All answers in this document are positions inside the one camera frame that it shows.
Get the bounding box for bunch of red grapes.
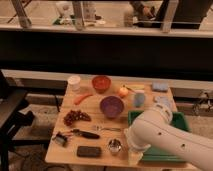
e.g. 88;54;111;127
63;110;91;126

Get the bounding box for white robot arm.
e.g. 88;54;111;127
125;103;213;171

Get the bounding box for green plastic tray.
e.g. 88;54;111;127
128;110;190;163

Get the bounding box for red bowl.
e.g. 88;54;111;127
92;75;111;93

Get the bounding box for grey blue cloth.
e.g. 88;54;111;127
154;96;172;109

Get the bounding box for black binder clip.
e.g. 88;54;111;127
52;132;68;147

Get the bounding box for orange carrot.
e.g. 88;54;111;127
73;93;93;105

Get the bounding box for white plastic cup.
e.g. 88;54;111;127
68;75;81;91

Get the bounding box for light blue cup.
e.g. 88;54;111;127
133;93;145;108

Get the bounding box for purple bowl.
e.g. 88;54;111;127
100;96;124;118

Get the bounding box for yellow apple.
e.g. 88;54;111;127
118;87;129;98

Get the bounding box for small metal cup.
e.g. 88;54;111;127
108;139;122;155

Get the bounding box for dark rectangular eraser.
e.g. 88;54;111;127
77;146;102;158

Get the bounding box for blue sponge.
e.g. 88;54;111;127
152;82;169;92

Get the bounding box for black chair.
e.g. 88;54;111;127
0;71;35;171

